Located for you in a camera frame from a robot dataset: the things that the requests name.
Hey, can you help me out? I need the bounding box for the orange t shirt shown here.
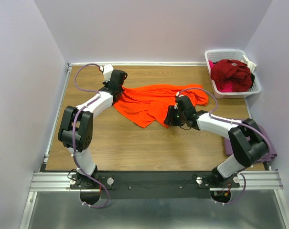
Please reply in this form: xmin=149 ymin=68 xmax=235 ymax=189
xmin=114 ymin=84 xmax=209 ymax=128

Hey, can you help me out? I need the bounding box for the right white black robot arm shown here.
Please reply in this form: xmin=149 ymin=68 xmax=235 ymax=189
xmin=164 ymin=96 xmax=271 ymax=187

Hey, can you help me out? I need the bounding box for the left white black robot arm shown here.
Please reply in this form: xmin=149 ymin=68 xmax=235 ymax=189
xmin=58 ymin=65 xmax=128 ymax=188

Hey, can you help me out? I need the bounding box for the pink garment in basket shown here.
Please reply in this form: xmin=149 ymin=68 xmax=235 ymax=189
xmin=208 ymin=60 xmax=234 ymax=94

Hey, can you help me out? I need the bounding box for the dark red shirt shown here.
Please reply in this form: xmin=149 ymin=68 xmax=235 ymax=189
xmin=209 ymin=59 xmax=255 ymax=93

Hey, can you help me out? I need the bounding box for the folded purple t shirt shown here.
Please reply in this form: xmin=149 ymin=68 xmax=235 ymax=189
xmin=224 ymin=119 xmax=277 ymax=167

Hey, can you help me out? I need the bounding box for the white plastic laundry basket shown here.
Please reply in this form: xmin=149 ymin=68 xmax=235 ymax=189
xmin=204 ymin=49 xmax=261 ymax=99

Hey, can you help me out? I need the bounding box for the white garment in basket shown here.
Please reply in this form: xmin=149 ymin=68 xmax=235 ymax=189
xmin=241 ymin=55 xmax=257 ymax=73

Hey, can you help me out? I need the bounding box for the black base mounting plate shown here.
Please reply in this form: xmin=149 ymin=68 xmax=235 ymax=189
xmin=67 ymin=170 xmax=240 ymax=201

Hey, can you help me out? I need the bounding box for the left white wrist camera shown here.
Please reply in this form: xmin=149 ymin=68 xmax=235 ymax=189
xmin=99 ymin=64 xmax=114 ymax=82

